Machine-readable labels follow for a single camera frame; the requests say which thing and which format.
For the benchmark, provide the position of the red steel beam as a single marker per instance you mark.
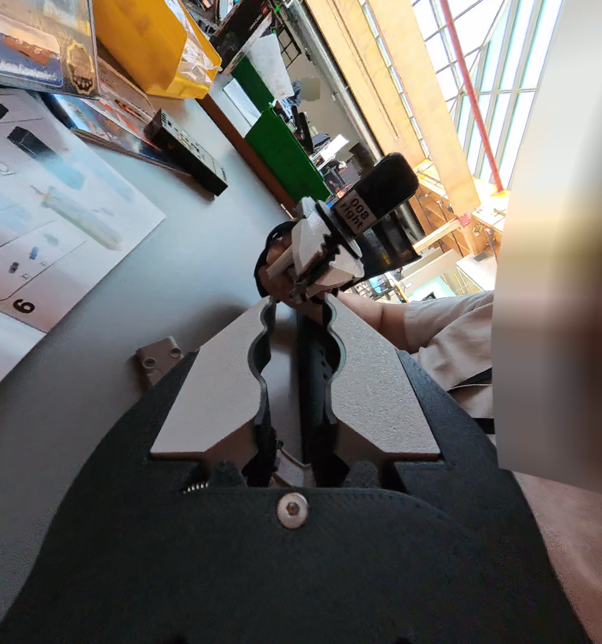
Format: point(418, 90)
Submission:
point(469, 95)

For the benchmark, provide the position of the person's right forearm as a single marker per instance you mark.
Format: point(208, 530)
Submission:
point(376, 322)

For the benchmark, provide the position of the white instruction booklet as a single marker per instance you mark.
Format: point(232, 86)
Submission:
point(79, 201)

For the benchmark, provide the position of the yellow plastic bin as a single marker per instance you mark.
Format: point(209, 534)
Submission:
point(140, 45)

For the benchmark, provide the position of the person's right hand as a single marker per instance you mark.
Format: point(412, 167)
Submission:
point(281, 289)

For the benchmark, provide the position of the blue toy kit box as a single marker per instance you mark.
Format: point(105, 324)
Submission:
point(29, 45)

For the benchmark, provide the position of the black flat box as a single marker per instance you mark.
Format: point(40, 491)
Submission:
point(188, 151)

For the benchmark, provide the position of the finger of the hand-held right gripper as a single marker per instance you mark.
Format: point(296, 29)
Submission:
point(339, 274)
point(306, 241)

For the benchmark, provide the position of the grey curved panel assembly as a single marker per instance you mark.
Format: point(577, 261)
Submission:
point(162, 360)

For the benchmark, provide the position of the green board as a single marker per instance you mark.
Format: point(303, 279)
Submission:
point(286, 156)

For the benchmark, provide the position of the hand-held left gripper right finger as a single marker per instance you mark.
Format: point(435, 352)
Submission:
point(376, 402)

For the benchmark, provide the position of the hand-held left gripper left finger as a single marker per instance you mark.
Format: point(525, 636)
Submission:
point(215, 397)

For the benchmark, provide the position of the clear plastic bag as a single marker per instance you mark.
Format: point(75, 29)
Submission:
point(200, 50)

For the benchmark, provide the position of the grey desk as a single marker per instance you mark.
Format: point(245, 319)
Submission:
point(180, 281)

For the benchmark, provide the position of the silver ventilation duct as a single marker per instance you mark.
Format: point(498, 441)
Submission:
point(331, 65)

